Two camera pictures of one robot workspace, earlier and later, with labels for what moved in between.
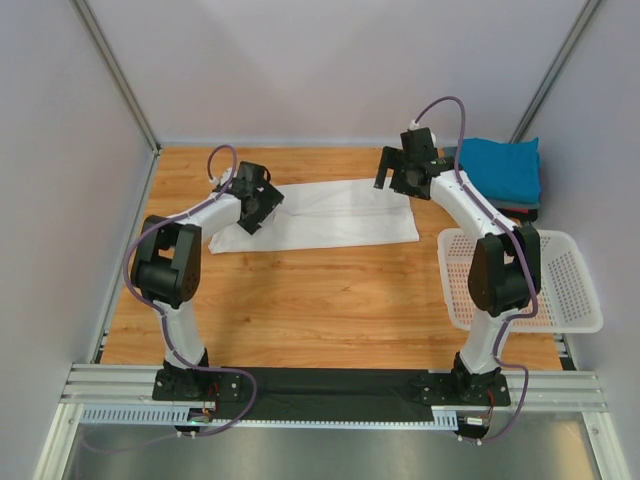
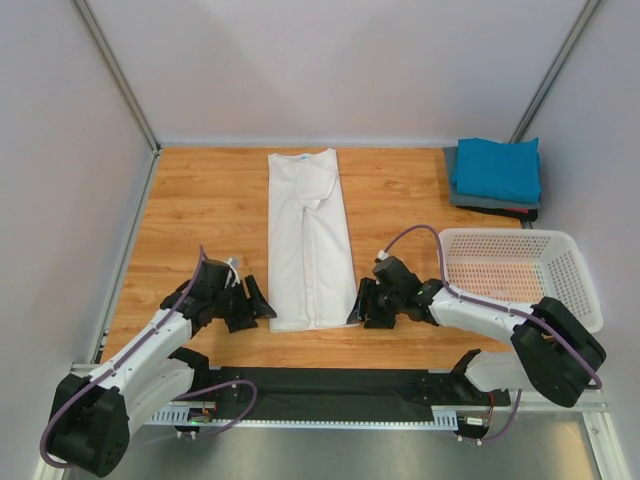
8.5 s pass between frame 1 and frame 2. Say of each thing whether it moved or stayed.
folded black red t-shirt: stayed
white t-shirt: moved
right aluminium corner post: stayed
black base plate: stayed
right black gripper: moved
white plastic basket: stayed
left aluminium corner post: stayed
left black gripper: moved
